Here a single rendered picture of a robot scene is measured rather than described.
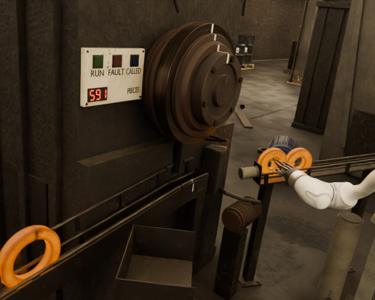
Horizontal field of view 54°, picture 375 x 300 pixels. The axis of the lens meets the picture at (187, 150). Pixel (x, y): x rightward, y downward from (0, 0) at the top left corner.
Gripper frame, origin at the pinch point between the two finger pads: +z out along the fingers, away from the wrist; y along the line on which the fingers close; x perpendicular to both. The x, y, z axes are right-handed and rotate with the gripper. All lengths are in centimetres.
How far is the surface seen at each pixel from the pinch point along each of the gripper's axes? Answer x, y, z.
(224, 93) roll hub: 38, -43, -21
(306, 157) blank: 1.6, 18.4, -1.4
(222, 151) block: 6.2, -30.0, -3.0
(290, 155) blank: 2.6, 9.0, -1.1
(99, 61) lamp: 48, -90, -27
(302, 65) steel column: -53, 499, 685
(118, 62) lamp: 47, -83, -22
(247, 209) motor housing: -21.2, -15.5, -11.3
